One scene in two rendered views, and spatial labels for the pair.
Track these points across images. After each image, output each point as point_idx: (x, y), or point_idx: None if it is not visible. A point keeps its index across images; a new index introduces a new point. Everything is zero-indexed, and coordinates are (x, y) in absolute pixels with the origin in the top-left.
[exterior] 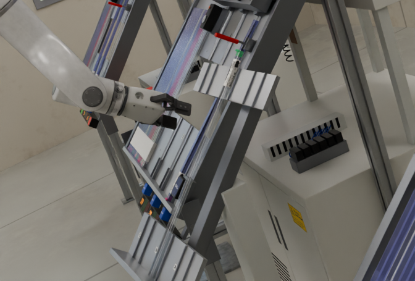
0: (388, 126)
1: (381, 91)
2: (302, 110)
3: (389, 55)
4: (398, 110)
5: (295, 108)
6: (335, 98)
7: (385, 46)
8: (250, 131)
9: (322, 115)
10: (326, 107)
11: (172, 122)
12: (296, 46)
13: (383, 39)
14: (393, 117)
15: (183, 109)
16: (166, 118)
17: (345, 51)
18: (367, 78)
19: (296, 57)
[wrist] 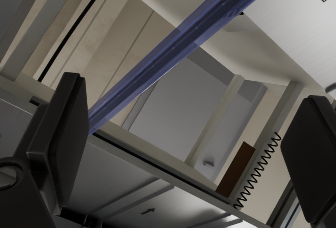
0: None
1: (219, 45)
2: (305, 75)
3: (34, 18)
4: (179, 0)
5: (316, 84)
6: (268, 68)
7: (29, 31)
8: None
9: (271, 49)
10: (272, 60)
11: (300, 140)
12: (260, 143)
13: (24, 39)
14: None
15: (31, 123)
16: (310, 188)
17: None
18: (247, 74)
19: (269, 133)
